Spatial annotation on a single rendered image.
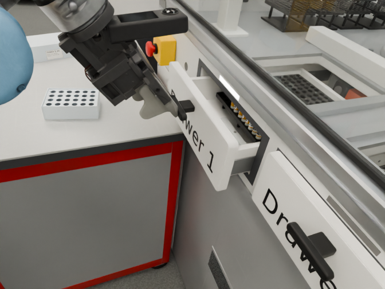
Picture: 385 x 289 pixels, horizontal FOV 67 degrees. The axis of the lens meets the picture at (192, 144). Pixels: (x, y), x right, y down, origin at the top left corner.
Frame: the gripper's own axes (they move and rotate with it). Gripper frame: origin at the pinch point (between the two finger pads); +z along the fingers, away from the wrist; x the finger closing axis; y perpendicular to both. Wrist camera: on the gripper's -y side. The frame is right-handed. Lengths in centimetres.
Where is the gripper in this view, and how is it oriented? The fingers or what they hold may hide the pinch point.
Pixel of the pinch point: (172, 103)
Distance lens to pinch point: 53.4
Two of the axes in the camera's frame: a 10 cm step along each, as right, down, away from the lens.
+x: 3.6, 6.3, -6.8
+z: 4.4, 5.3, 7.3
